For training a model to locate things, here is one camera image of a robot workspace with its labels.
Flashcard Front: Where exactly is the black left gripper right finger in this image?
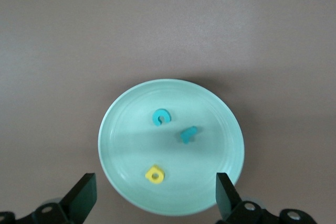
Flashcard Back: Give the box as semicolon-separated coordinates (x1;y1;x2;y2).
215;173;320;224

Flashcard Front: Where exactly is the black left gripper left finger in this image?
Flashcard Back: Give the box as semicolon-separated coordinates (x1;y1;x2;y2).
0;173;98;224

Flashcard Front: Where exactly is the yellow letter p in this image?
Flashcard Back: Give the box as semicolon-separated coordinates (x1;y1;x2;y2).
145;165;165;184

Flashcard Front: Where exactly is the teal foam letter r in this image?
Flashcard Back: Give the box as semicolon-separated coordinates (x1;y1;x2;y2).
180;125;197;145

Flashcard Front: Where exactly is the teal foam letter c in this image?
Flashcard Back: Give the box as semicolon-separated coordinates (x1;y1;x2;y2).
152;109;172;126

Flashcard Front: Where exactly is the light green plate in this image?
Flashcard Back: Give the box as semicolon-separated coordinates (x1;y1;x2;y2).
98;78;245;217

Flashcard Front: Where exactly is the brown table cover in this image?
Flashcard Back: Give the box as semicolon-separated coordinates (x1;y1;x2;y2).
0;0;336;224

